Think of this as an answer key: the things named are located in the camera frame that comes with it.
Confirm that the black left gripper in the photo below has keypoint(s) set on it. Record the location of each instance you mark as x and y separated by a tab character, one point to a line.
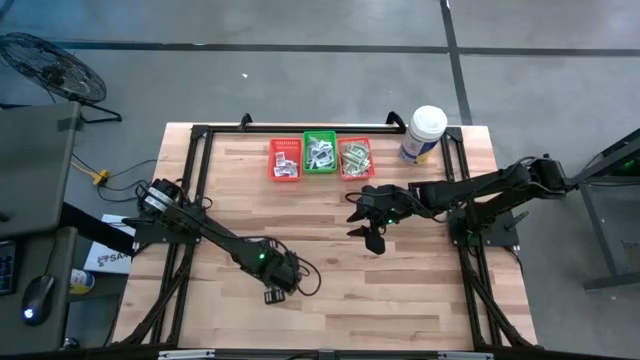
277	270

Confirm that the yellow blue can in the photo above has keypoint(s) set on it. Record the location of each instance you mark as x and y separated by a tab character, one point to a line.
82	281

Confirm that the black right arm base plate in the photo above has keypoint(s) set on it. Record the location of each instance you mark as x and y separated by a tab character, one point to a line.
502	232

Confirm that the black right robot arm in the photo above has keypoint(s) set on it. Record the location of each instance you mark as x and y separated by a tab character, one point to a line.
480	192

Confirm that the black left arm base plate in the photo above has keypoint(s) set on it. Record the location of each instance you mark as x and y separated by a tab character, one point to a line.
150	235

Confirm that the black keyboard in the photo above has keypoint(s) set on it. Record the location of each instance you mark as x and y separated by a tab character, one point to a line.
6	267

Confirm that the black computer mouse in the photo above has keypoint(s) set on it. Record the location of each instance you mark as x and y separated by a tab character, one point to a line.
37	300

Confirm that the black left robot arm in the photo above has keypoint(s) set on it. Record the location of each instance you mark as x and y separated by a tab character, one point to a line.
200	225

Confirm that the black floor fan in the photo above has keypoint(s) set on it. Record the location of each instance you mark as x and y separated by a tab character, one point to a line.
52	70

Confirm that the black metal cart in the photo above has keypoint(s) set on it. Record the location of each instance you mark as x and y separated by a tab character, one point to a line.
600	210

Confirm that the dark grey desk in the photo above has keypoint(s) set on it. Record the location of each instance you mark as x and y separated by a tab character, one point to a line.
50	250

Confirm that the white wipes canister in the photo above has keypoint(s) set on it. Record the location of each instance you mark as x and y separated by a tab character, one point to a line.
427	125

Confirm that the white printed box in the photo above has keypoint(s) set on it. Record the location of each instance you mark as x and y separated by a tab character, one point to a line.
107	260

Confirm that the black aluminium rig frame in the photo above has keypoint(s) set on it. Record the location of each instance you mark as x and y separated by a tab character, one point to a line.
260	130

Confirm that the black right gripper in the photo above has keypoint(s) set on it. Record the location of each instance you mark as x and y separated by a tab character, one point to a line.
387	205

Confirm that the grey desk panel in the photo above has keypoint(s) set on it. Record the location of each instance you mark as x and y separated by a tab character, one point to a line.
35	165

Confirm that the white square pad packet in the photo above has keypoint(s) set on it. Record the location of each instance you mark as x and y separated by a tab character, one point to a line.
313	145
289	164
326	152
279	171
320	162
293	172

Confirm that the orange plastic basket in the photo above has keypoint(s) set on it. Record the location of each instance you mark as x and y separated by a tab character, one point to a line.
285	145
356	141

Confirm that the red printed square pad packet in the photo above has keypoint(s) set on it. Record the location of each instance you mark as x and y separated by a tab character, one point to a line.
280	157

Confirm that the green plastic basket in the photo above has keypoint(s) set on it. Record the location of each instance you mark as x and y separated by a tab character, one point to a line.
320	136

